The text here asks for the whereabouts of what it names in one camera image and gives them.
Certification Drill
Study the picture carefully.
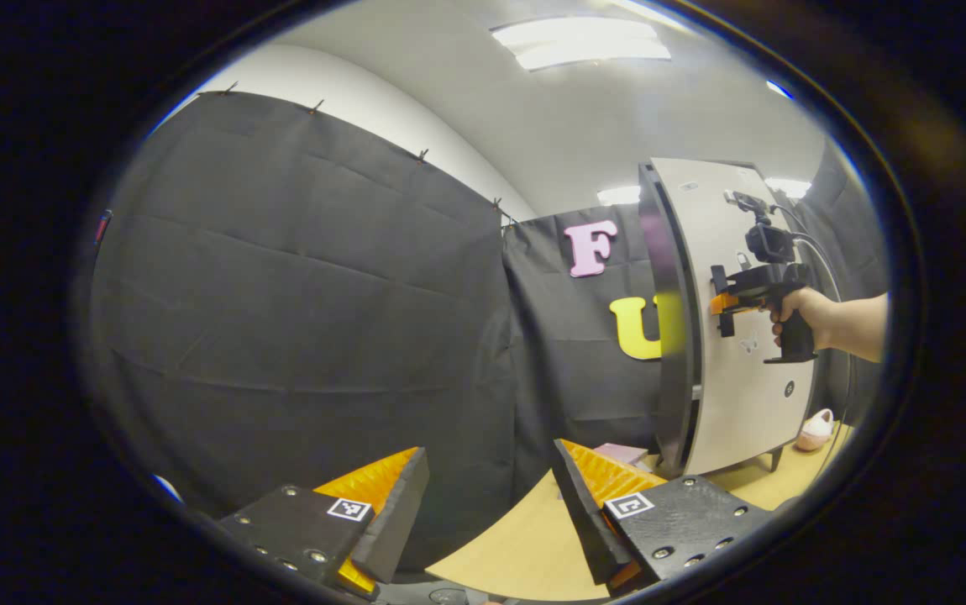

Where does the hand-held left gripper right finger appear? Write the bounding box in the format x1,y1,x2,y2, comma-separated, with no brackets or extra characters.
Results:
552,439,778,599

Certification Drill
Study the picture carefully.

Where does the pink plush slipper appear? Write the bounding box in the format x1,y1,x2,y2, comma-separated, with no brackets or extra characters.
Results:
795,408,835,453

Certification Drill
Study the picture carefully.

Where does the dark grey cabinet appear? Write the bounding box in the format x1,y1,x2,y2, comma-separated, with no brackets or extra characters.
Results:
637,157,824,480

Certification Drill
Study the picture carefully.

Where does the light grey cabinet door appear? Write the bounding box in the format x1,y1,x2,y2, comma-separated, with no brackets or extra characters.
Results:
649,157,820,477

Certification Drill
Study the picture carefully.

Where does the black backdrop cloth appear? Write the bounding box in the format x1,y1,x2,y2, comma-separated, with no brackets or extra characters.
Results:
88,88,887,572

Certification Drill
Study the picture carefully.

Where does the black cabinet door handle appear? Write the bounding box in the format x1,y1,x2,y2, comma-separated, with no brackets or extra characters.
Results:
710,265,738,339

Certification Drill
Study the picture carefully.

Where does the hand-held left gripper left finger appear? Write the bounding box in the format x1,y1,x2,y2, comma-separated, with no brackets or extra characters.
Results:
216,447,430,599

